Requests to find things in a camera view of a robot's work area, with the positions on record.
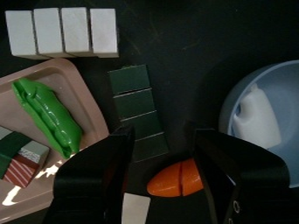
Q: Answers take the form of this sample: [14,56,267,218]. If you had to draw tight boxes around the flat white toy piece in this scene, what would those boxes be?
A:
[122,192,153,224]

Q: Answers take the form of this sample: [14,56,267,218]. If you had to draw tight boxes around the pink plastic tray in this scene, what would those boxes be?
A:
[0,57,111,224]

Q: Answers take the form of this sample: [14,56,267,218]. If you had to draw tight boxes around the light blue bowl with handles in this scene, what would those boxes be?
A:
[218,59,299,189]

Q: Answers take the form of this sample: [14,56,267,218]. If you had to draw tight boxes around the white wooden toy block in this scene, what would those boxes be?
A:
[32,7,71,58]
[60,6,96,58]
[88,8,120,59]
[4,10,42,60]

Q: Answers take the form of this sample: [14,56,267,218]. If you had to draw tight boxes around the toy sushi block red stripes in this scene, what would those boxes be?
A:
[0,125,52,189]

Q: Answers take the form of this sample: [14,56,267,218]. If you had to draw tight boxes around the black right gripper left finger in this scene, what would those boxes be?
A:
[42,125,136,224]

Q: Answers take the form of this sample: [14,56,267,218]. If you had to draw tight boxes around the white toy milk jug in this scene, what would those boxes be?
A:
[231,83,283,150]

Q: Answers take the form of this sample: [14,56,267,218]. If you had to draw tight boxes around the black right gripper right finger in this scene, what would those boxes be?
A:
[193,129,299,224]

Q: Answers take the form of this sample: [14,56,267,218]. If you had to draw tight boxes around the green toy pea pod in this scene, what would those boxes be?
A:
[11,77,84,160]

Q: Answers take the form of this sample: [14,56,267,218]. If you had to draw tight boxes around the orange toy carrot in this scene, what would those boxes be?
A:
[146,157,205,199]

